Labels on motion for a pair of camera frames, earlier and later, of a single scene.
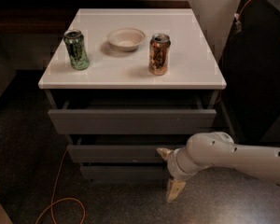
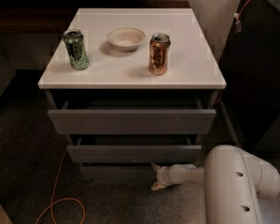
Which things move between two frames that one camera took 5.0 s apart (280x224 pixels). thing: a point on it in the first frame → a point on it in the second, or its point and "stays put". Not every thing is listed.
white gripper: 173,164 → 168,175
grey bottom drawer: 125,173 stays put
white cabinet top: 192,65 stays put
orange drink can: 159,48 stays put
